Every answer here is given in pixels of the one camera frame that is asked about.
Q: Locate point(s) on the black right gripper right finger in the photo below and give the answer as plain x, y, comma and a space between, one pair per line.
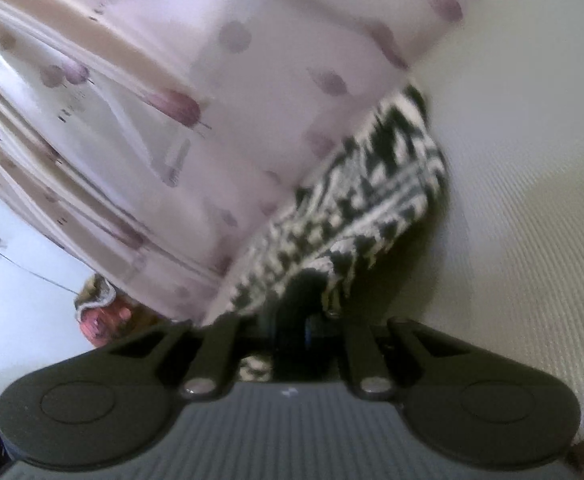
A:
465, 402

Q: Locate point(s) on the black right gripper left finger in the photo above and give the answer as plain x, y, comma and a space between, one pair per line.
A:
112, 402

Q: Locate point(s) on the black white striped knit sweater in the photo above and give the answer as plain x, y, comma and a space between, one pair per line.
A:
349, 214

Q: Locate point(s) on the pile of colourful clothes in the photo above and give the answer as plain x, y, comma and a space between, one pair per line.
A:
105, 314

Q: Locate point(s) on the beige woven mattress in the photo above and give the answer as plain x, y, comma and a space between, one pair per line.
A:
502, 265

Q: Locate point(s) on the pink floral curtain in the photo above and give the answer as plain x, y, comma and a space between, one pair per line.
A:
151, 138

